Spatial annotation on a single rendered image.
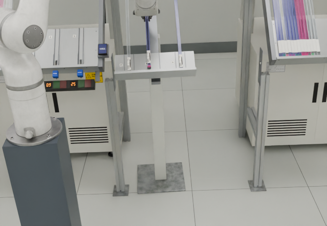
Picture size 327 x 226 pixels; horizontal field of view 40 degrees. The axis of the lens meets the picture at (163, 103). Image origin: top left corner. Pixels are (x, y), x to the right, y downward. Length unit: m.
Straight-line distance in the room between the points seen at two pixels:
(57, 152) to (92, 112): 0.97
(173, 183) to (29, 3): 1.35
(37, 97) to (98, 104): 0.99
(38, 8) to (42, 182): 0.60
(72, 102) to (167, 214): 0.78
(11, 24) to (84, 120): 1.23
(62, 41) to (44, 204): 0.79
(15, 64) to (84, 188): 1.14
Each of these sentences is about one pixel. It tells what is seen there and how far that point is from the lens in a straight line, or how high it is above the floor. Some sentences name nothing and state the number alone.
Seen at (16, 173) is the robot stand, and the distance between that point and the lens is 1.63.
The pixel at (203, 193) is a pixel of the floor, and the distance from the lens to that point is 2.38.
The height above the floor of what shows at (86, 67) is 0.72.
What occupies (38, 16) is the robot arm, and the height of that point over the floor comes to 1.11.
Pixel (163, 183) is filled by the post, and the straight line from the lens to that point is 2.43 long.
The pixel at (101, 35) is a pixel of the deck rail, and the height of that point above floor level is 0.83.
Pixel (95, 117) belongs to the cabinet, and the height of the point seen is 0.29.
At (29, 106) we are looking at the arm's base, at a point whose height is 0.83.
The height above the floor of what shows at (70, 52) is 0.77.
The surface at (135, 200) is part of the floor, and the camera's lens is 2.36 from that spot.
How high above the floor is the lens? 1.49
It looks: 27 degrees down
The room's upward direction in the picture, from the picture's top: 3 degrees counter-clockwise
